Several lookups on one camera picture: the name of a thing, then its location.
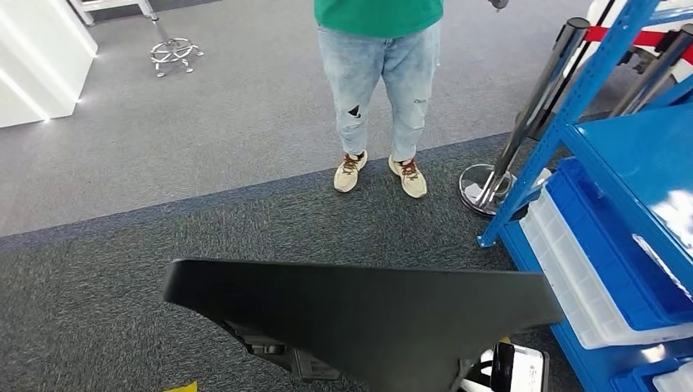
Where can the chrome stool base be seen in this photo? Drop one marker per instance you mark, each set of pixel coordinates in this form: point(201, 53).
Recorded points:
point(173, 51)

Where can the blue metal shelf rack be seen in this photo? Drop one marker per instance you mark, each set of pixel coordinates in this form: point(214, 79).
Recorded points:
point(622, 140)

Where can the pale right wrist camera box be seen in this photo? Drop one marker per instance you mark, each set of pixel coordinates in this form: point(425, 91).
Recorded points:
point(519, 373)

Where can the person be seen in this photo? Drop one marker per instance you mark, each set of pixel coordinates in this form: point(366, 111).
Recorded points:
point(379, 65)

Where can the black plastic plate frame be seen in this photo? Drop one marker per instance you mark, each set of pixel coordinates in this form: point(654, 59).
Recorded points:
point(352, 314)

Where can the red barrier belt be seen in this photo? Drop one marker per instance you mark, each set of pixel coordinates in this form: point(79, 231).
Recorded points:
point(644, 38)

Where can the chrome stanchion post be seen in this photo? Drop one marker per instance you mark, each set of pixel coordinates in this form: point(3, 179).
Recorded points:
point(649, 76)
point(487, 189)

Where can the white display plinth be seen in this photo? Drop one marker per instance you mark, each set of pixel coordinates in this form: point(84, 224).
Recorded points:
point(38, 65)

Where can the thin black post with base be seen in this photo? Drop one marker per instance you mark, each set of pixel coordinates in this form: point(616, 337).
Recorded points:
point(540, 129)

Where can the yellow floor tape square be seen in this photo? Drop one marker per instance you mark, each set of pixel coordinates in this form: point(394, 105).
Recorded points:
point(184, 387)

